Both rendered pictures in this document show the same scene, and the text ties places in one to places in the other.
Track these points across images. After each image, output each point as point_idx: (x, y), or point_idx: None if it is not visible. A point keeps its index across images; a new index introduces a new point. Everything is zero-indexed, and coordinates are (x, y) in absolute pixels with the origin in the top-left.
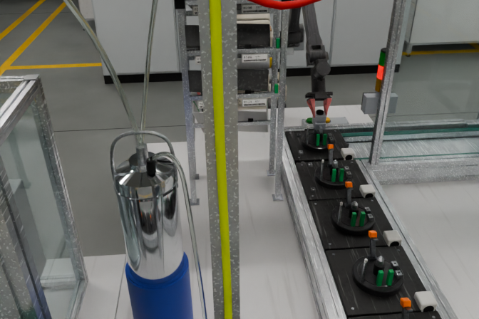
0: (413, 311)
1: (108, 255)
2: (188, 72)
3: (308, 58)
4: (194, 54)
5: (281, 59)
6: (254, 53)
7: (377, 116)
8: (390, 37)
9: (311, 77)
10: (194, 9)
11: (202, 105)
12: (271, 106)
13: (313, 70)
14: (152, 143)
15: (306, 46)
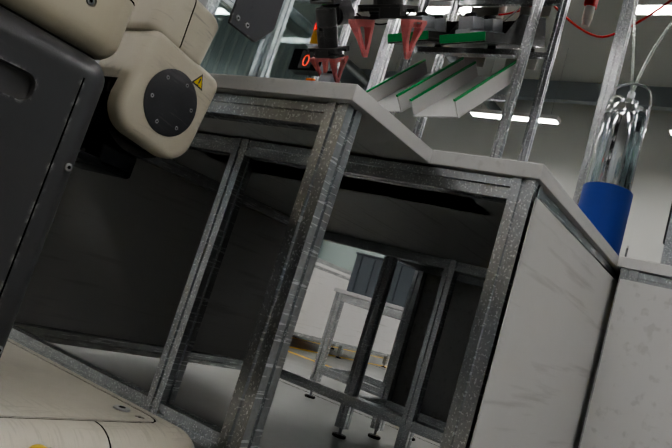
0: None
1: (642, 260)
2: (545, 20)
3: None
4: (551, 5)
5: (457, 14)
6: (486, 7)
7: (315, 78)
8: None
9: (335, 23)
10: None
11: (531, 65)
12: (408, 66)
13: (346, 14)
14: (530, 162)
15: None
